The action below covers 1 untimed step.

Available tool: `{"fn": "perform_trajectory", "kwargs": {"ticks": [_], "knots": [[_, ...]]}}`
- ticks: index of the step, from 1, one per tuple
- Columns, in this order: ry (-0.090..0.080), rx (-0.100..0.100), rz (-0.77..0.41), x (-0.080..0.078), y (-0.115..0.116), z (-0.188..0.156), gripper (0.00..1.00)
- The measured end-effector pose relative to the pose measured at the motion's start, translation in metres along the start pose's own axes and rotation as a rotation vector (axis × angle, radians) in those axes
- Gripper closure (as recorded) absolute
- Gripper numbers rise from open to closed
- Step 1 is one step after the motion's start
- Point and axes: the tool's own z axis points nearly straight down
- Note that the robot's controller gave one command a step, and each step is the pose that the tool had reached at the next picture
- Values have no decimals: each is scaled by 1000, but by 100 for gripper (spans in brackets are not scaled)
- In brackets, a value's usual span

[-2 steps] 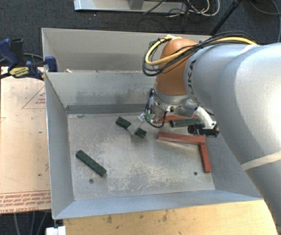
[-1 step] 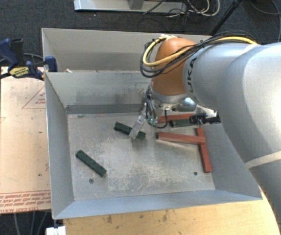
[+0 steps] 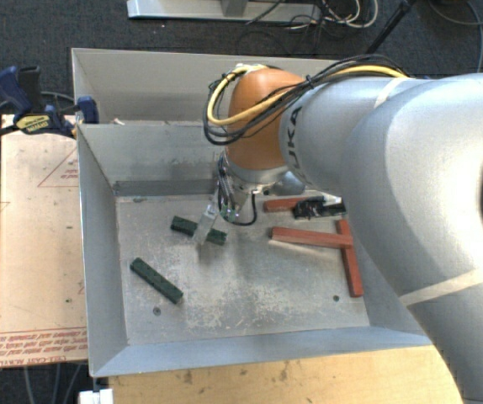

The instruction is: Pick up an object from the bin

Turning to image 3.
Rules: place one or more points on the dark green flat block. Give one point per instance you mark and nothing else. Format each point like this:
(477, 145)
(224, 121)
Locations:
(156, 281)
(182, 225)

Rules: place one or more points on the brown cardboard board, red print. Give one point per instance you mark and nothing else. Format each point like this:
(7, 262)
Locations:
(39, 246)

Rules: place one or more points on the grey metal bin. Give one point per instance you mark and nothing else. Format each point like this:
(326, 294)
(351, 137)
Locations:
(266, 301)

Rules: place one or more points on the red-brown flat block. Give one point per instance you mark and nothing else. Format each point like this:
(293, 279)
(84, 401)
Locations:
(281, 205)
(304, 237)
(351, 272)

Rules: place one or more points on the black cylinder on white bracket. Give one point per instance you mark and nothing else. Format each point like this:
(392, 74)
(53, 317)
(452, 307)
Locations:
(309, 209)

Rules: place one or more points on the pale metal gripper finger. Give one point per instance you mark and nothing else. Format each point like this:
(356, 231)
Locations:
(201, 230)
(211, 221)

